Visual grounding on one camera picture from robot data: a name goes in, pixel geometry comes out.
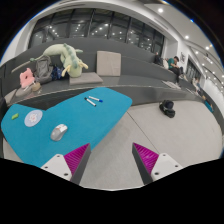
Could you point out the flat grey cushion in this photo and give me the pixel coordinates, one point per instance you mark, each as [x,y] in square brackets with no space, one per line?
[86,78]

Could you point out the black capped marker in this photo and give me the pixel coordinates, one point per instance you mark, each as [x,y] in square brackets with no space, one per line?
[89,101]

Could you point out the seated person in green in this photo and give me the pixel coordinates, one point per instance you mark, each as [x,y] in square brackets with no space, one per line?
[172,63]

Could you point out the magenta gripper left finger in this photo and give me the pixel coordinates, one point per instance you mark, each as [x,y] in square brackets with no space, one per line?
[70,166]

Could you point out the grey white computer mouse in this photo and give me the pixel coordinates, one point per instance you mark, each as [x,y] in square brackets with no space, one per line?
[58,132]

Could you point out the grey backpack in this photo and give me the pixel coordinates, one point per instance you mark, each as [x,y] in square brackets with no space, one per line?
[43,70]

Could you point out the blue capped marker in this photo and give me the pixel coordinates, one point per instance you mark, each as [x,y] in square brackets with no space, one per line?
[96,99]

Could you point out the small green eraser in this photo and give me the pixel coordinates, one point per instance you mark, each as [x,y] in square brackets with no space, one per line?
[15,116]

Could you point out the green dragon plush toy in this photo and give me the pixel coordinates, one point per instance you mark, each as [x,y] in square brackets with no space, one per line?
[72,64]

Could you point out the dark blue bag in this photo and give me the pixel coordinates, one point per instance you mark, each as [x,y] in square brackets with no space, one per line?
[57,73]

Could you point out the round white mouse pad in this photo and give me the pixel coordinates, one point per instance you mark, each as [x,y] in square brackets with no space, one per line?
[33,118]

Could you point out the round beige plush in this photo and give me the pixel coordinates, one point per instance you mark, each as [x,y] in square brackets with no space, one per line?
[36,87]

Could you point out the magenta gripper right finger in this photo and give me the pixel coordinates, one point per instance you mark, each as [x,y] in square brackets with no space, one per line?
[153,166]

